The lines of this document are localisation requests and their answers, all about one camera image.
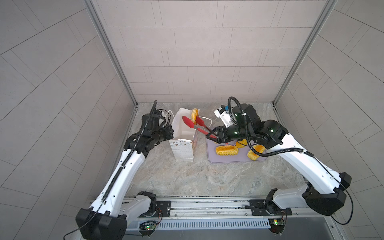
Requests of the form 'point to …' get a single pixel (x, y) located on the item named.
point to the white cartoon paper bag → (183, 138)
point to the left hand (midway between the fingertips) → (177, 128)
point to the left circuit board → (149, 225)
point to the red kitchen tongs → (190, 123)
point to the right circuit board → (277, 225)
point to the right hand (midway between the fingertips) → (209, 137)
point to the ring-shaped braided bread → (194, 113)
